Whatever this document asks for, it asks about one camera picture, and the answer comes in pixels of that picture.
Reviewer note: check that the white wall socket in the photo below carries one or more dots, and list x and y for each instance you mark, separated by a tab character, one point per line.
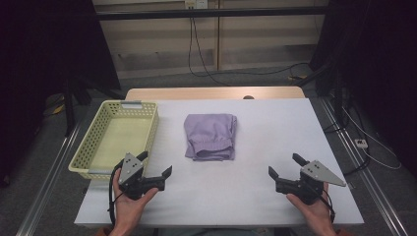
196	4

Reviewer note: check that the purple pants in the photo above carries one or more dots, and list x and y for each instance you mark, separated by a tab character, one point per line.
209	134

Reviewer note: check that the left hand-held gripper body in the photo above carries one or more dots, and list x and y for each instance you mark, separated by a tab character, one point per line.
131	170

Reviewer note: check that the black horizontal metal bar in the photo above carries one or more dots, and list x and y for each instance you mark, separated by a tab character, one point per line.
229	13

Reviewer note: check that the black tripod stand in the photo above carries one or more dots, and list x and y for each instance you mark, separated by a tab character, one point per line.
69	108

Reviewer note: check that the black angled stand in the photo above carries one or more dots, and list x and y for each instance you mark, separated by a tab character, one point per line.
337	98

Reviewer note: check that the yellow plastic basket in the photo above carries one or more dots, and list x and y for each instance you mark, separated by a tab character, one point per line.
121	137

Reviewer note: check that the person's left hand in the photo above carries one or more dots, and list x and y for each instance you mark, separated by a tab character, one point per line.
128	211

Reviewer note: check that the metal floor rail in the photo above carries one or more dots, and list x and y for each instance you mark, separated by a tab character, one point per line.
367	177
49	183

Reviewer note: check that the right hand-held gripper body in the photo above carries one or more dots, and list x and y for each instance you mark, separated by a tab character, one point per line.
311	183

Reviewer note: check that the narrow black curtain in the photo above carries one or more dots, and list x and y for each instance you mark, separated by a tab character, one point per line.
387	65

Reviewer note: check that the white table mat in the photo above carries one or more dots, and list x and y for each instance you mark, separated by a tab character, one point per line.
236	196

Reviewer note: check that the wide black curtain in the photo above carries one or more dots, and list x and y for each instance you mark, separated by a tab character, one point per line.
32	65

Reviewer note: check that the person's right hand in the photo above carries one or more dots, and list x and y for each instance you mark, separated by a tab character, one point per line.
316	213

